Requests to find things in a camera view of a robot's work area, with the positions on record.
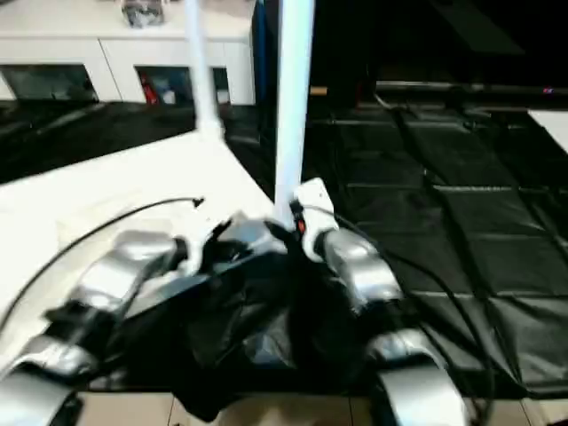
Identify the white plastic table leg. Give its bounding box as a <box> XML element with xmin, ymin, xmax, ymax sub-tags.
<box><xmin>272</xmin><ymin>0</ymin><xmax>317</xmax><ymax>233</ymax></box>
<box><xmin>183</xmin><ymin>0</ymin><xmax>226</xmax><ymax>139</ymax></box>

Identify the white plastic table top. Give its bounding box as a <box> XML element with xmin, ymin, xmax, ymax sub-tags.
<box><xmin>0</xmin><ymin>125</ymin><xmax>286</xmax><ymax>357</ymax></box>

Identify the black work mat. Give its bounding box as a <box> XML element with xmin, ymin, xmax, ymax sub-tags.
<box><xmin>0</xmin><ymin>99</ymin><xmax>568</xmax><ymax>422</ymax></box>

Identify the red package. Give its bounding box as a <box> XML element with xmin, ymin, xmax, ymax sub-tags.
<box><xmin>141</xmin><ymin>74</ymin><xmax>158</xmax><ymax>105</ymax></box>

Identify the black cabinet with yellow label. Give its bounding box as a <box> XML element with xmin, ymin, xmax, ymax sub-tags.
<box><xmin>251</xmin><ymin>0</ymin><xmax>375</xmax><ymax>113</ymax></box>

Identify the black covered bench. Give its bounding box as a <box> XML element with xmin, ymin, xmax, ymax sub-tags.
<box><xmin>374</xmin><ymin>78</ymin><xmax>568</xmax><ymax>98</ymax></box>

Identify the white cabinet with glass doors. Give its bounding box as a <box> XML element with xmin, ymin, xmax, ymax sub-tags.
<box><xmin>0</xmin><ymin>0</ymin><xmax>257</xmax><ymax>107</ymax></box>

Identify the white flat board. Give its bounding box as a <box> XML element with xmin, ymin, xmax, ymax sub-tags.
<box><xmin>526</xmin><ymin>108</ymin><xmax>568</xmax><ymax>155</ymax></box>

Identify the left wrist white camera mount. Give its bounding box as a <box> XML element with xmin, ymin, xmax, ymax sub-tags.
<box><xmin>185</xmin><ymin>209</ymin><xmax>244</xmax><ymax>275</ymax></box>

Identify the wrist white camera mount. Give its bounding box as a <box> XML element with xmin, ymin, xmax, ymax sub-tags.
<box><xmin>185</xmin><ymin>209</ymin><xmax>244</xmax><ymax>275</ymax></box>
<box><xmin>291</xmin><ymin>176</ymin><xmax>342</xmax><ymax>264</ymax></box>

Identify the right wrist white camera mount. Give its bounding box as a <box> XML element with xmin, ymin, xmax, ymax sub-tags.
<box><xmin>291</xmin><ymin>176</ymin><xmax>342</xmax><ymax>264</ymax></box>

